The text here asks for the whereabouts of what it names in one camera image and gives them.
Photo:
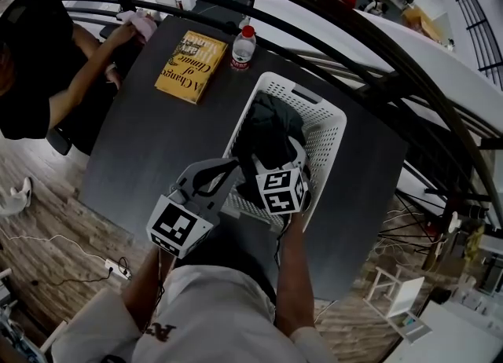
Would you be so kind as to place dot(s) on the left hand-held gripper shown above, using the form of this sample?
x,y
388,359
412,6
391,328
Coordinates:
x,y
177,228

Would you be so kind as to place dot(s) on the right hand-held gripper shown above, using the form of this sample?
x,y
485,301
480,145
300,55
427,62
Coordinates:
x,y
281,192

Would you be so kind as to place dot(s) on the grey clothes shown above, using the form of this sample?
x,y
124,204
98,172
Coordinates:
x,y
271,125

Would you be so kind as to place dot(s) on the white plastic laundry basket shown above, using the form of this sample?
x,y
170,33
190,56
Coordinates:
x,y
326,133

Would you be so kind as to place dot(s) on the person's right forearm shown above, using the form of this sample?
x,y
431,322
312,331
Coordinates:
x,y
294,275

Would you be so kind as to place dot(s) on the person's left forearm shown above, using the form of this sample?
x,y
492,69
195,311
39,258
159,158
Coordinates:
x,y
143,287

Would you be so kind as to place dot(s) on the yellow book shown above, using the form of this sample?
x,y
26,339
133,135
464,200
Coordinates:
x,y
190,68

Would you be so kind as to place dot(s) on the clear bottle with red cap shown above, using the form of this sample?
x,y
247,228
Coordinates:
x,y
243,51

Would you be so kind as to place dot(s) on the white power strip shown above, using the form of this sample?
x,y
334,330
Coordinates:
x,y
118,269

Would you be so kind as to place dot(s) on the person's white shirt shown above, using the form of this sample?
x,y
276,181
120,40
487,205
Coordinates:
x,y
216,314

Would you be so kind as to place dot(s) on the black curved railing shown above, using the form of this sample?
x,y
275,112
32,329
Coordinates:
x,y
393,55

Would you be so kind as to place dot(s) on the pink cloth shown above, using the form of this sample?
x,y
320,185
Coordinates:
x,y
143,25

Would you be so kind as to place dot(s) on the white power adapter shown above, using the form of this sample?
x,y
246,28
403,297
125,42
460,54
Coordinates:
x,y
454,224

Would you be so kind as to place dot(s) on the black wall grille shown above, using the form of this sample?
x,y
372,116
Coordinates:
x,y
475,27

